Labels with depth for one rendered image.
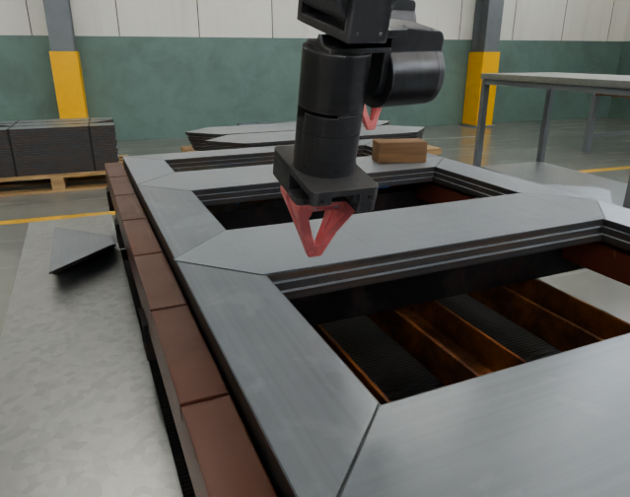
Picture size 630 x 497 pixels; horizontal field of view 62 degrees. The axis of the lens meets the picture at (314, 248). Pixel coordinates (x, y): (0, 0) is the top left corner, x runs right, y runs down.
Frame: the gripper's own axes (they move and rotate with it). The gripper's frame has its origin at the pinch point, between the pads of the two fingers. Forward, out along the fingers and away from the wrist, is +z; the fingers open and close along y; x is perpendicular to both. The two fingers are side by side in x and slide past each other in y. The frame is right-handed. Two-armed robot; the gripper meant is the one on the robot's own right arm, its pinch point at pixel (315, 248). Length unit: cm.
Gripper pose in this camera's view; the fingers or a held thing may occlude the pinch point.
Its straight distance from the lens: 53.1
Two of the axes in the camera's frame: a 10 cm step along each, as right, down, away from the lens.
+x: -9.2, 1.3, -3.7
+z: -1.0, 8.4, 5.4
